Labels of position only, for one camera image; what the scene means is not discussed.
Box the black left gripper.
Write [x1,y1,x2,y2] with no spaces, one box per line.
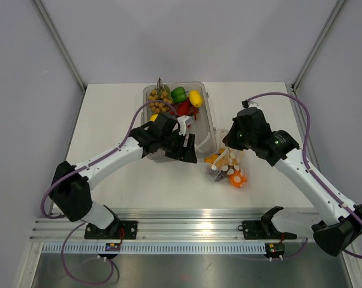
[159,130,197,163]

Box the clear dotted zip top bag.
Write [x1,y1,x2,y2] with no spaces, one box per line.
[195,129,248,189]

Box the orange fruit toy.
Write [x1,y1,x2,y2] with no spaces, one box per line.
[228,170,248,188]

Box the yellow lemon toy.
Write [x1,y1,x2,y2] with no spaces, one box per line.
[189,90,203,108]
[149,114,158,122]

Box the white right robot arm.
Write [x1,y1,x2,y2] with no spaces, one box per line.
[223,107,362,256]

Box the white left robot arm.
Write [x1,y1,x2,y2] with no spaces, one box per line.
[48,112,197,239]

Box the clear plastic food tray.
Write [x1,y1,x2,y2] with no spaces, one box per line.
[141,81,217,162]

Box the red lobster toy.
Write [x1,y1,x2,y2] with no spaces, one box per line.
[173,100,199,121]

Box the green bell pepper toy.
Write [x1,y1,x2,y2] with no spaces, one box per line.
[171,86,188,103]

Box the green grape bunch toy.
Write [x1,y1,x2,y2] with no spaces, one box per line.
[147,77,173,114]

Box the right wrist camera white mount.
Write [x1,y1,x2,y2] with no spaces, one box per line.
[248,101,261,109]

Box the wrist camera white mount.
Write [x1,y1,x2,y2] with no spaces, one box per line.
[248,101,261,109]
[177,116,194,136]

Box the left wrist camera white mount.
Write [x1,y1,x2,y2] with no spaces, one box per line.
[177,116,194,136]

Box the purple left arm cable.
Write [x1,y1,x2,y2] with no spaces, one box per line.
[40,100,179,284]

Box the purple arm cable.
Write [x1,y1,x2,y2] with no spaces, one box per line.
[241,92,362,261]
[40,100,179,284]

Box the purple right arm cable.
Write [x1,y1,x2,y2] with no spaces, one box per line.
[241,92,362,261]

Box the aluminium mounting rail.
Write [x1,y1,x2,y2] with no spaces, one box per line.
[29,208,322,242]

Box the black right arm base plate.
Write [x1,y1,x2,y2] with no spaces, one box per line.
[237,206,297,241]

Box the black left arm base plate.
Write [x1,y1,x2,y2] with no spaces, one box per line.
[85,220,138,240]

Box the right aluminium frame post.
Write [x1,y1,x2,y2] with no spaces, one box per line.
[291,0,348,94]

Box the aluminium frame post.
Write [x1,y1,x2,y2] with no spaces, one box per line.
[291,0,348,94]
[31,0,87,95]

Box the white slotted cable duct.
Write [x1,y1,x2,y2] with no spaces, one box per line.
[42,242,266,255]

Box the left aluminium frame post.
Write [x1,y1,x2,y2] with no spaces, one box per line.
[31,0,87,95]

